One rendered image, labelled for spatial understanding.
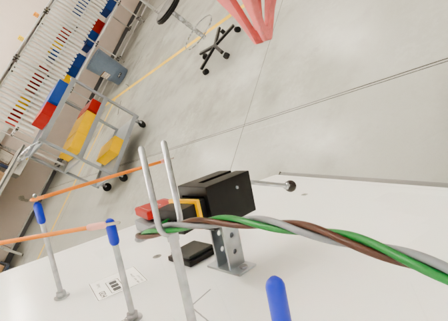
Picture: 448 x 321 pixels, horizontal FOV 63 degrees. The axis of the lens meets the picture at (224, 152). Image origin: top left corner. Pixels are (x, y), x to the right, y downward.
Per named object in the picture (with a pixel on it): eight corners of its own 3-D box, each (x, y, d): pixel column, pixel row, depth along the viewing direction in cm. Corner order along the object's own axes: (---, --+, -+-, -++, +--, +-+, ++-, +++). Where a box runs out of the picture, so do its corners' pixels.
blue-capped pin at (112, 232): (146, 316, 30) (121, 215, 29) (130, 326, 29) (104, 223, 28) (137, 311, 31) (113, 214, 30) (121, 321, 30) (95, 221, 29)
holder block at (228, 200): (256, 209, 36) (249, 170, 35) (215, 231, 32) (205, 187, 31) (227, 207, 39) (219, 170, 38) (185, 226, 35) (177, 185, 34)
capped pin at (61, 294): (73, 293, 37) (46, 191, 36) (61, 301, 36) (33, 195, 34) (62, 292, 38) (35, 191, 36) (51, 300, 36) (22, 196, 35)
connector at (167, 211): (219, 214, 33) (215, 193, 33) (182, 235, 30) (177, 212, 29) (196, 213, 35) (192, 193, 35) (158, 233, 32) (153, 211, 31)
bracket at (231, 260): (257, 265, 35) (247, 215, 34) (239, 277, 33) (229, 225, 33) (224, 257, 38) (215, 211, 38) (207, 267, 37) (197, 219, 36)
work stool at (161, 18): (206, 82, 364) (147, 40, 330) (205, 54, 406) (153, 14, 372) (245, 42, 337) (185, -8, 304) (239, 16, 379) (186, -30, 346)
